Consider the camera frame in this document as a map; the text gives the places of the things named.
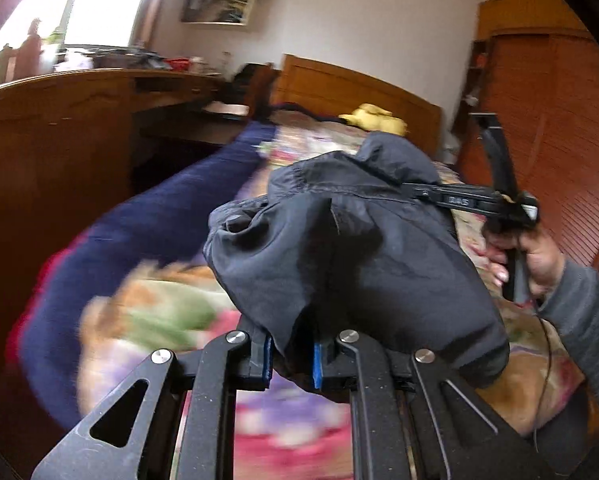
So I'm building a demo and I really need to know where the black bag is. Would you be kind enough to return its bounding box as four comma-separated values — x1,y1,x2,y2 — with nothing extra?
232,62,261,102

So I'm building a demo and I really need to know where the dark navy jacket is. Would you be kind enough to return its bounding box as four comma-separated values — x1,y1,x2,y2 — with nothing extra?
202,131,511,407

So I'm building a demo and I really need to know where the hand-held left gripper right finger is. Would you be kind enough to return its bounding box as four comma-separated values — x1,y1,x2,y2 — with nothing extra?
312,329,561,480

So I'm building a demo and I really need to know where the person's right forearm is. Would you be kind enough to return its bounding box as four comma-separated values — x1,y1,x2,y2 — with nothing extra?
531,257,599,431

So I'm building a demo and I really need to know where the yellow plush toy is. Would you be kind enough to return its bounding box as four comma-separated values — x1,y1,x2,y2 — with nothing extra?
339,103,409,137

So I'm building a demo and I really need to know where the person's right hand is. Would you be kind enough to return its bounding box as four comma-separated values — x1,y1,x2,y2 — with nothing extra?
481,220,566,307

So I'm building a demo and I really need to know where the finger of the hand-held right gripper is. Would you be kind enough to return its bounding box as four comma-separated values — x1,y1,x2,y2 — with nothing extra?
402,183,501,215

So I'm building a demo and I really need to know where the wooden chair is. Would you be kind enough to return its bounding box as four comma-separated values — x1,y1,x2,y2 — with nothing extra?
250,62,281,122

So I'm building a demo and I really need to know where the thin black cable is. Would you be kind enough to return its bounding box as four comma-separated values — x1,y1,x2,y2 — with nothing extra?
529,299,556,452

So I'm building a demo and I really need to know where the wooden bed headboard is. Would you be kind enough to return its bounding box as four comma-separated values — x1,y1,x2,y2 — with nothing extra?
272,53,443,157

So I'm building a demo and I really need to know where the floral printed blanket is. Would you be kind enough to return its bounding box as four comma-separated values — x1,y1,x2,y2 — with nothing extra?
77,122,599,480

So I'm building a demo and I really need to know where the wooden desk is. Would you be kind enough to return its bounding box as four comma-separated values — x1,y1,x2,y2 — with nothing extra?
0,67,243,443

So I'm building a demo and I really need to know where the navy blue fleece blanket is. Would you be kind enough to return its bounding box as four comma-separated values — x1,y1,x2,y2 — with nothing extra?
17,122,281,432

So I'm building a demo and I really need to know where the wooden wardrobe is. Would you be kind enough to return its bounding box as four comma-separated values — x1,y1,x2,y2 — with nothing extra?
456,0,599,282

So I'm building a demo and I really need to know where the white paper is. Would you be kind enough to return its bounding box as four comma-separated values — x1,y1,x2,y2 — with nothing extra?
204,101,251,118

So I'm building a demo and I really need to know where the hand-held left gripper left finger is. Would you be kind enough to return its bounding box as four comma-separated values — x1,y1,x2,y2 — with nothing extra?
31,330,273,480

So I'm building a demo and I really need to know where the window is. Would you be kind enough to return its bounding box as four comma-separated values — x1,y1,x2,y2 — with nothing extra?
0,0,156,82

